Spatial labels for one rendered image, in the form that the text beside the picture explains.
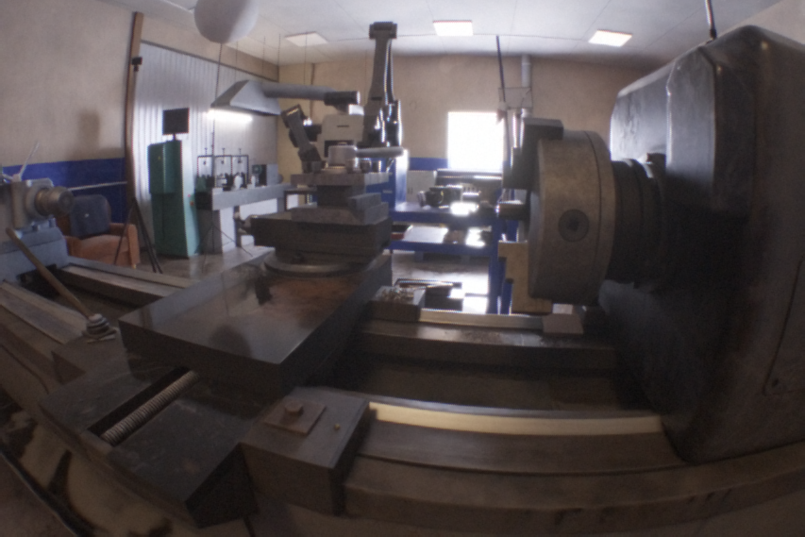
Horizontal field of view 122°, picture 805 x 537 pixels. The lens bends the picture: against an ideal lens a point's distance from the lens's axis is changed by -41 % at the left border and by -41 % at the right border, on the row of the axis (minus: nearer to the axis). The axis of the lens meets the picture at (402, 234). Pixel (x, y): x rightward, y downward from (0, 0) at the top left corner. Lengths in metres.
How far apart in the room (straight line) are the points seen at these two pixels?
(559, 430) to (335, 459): 0.28
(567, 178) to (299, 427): 0.41
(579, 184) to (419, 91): 7.46
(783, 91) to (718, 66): 0.08
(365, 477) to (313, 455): 0.07
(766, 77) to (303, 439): 0.59
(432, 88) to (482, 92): 1.01
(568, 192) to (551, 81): 7.49
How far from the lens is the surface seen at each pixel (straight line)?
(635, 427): 0.56
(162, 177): 4.93
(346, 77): 8.33
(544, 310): 0.50
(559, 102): 7.86
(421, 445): 0.48
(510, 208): 0.60
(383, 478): 0.44
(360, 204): 0.72
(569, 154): 0.47
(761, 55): 0.44
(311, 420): 0.44
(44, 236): 1.54
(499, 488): 0.44
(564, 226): 0.44
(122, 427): 0.51
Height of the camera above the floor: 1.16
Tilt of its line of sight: 11 degrees down
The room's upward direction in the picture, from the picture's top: 1 degrees clockwise
